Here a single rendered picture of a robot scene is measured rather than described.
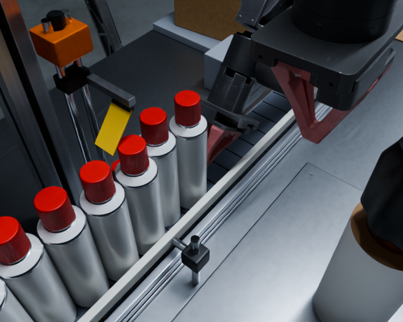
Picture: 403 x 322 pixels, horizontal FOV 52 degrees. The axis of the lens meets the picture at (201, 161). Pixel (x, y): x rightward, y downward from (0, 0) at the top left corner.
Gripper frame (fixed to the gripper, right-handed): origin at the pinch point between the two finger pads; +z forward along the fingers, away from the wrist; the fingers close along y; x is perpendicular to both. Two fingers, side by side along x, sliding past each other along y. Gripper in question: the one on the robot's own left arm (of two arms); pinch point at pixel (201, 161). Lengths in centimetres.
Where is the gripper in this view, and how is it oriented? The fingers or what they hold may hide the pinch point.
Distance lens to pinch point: 64.8
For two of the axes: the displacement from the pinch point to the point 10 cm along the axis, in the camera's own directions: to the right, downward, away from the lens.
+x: 5.0, -0.3, 8.7
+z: -3.8, 8.9, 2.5
